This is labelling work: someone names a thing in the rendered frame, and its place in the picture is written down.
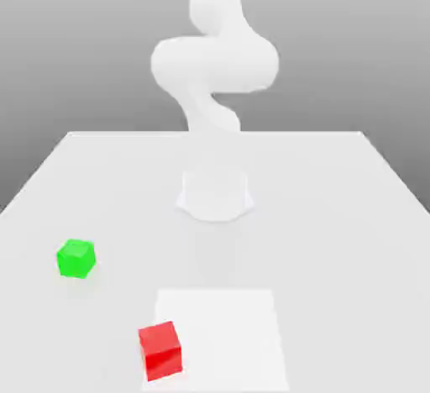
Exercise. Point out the small green cube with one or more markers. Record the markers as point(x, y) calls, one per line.
point(76, 258)

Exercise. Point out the small red cube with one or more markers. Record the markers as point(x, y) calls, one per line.
point(160, 351)

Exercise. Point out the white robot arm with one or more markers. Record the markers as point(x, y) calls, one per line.
point(215, 63)

